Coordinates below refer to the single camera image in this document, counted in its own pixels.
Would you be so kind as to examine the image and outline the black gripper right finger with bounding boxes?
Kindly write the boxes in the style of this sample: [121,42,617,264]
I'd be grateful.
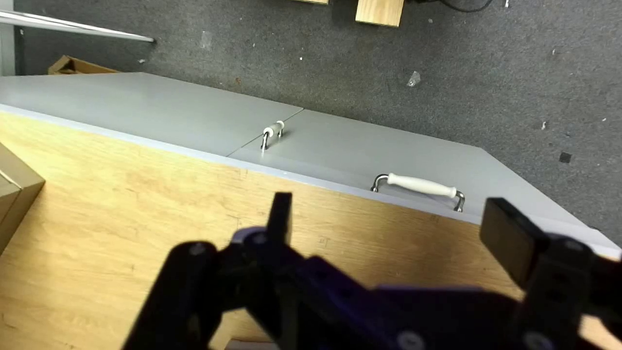
[481,198,622,350]

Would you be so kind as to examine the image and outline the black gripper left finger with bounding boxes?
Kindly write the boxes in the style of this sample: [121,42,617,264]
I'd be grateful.
[123,192,362,350]

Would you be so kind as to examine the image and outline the grey cabinet with wooden top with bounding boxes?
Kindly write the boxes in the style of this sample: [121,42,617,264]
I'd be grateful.
[0,74,615,350]

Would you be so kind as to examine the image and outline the wooden furniture leg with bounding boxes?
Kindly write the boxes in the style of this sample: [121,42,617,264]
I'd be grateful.
[356,0,405,27]

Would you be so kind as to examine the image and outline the cardboard box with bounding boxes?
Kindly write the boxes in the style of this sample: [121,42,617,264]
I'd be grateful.
[0,144,45,252]

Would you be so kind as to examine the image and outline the brown wooden box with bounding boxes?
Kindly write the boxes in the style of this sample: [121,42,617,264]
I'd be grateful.
[49,54,113,74]

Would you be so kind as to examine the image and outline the grey metal table edge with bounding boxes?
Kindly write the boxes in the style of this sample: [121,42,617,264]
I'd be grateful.
[0,9,156,42]

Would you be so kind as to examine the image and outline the white drawer handle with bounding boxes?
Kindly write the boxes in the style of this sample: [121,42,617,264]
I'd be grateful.
[370,173,467,212]

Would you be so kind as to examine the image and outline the white cabinet door handle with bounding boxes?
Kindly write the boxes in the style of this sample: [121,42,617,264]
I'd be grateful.
[261,120,286,149]

